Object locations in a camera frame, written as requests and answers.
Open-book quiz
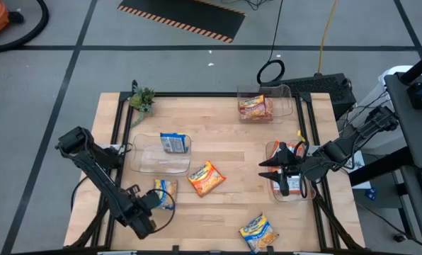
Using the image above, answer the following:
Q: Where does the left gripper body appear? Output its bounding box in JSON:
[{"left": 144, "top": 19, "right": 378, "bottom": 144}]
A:
[{"left": 125, "top": 183, "right": 158, "bottom": 241}]

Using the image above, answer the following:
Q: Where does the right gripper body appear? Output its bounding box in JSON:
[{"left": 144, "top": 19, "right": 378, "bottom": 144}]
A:
[{"left": 276, "top": 140, "right": 306, "bottom": 198}]

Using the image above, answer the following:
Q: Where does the clear plastic bin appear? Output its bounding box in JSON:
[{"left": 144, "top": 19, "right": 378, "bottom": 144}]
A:
[
  {"left": 265, "top": 140, "right": 317, "bottom": 203},
  {"left": 129, "top": 132, "right": 193, "bottom": 176},
  {"left": 236, "top": 84, "right": 295, "bottom": 124}
]

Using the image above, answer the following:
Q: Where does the white paper sheet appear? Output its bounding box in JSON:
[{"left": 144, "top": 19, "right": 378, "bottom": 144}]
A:
[{"left": 345, "top": 150, "right": 373, "bottom": 191}]

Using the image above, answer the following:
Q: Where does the small green succulent plant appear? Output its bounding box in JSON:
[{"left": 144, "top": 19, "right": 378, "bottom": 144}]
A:
[{"left": 128, "top": 79, "right": 156, "bottom": 129}]

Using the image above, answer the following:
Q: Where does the white translucent container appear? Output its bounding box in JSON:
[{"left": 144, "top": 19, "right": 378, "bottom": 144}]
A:
[{"left": 350, "top": 64, "right": 422, "bottom": 157}]

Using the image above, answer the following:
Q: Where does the dark grey cart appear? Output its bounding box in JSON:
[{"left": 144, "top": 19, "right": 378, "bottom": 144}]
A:
[{"left": 348, "top": 47, "right": 422, "bottom": 255}]

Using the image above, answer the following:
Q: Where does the black hazard-striped floor mat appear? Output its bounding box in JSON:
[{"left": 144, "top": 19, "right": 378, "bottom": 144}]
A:
[{"left": 117, "top": 0, "right": 246, "bottom": 44}]

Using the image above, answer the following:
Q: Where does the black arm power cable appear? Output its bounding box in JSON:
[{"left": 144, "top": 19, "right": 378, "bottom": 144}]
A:
[{"left": 71, "top": 175, "right": 91, "bottom": 213}]

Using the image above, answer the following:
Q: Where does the black aluminium table frame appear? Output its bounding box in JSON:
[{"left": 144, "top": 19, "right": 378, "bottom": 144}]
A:
[{"left": 69, "top": 91, "right": 366, "bottom": 255}]

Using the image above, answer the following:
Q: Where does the thin black floor cable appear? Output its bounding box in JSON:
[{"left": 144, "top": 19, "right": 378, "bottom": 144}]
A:
[{"left": 354, "top": 201, "right": 422, "bottom": 253}]

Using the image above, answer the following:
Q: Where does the black hanging cable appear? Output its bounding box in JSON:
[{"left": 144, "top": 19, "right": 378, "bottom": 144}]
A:
[{"left": 256, "top": 0, "right": 286, "bottom": 86}]

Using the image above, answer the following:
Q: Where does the yellow hanging cable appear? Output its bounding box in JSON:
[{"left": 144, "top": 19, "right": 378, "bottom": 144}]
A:
[{"left": 316, "top": 0, "right": 339, "bottom": 77}]

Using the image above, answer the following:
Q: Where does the black vacuum hose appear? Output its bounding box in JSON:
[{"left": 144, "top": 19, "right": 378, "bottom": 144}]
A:
[{"left": 0, "top": 0, "right": 50, "bottom": 54}]

